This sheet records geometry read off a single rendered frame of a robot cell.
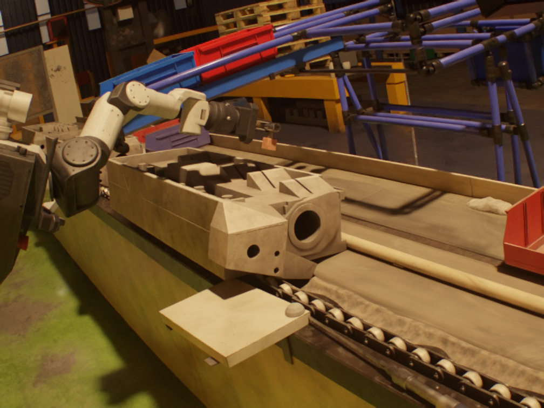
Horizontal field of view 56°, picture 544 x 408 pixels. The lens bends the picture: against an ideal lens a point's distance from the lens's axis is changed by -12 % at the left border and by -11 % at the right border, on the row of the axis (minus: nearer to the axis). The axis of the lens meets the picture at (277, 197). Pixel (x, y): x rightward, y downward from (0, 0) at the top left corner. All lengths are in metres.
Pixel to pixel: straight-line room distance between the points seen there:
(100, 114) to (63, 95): 6.08
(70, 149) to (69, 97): 6.23
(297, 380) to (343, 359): 0.23
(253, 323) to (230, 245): 0.19
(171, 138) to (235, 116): 1.49
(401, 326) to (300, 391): 0.28
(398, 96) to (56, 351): 5.10
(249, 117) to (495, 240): 0.80
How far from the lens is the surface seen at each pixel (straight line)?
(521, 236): 1.39
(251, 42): 1.92
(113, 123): 1.38
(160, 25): 12.82
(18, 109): 1.28
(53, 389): 2.81
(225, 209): 1.32
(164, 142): 3.14
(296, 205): 1.44
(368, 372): 1.04
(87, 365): 2.90
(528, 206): 1.40
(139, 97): 1.45
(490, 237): 1.55
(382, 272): 1.43
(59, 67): 7.45
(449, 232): 1.60
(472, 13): 1.77
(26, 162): 1.11
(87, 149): 1.24
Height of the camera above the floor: 1.39
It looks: 18 degrees down
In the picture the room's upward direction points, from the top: 11 degrees counter-clockwise
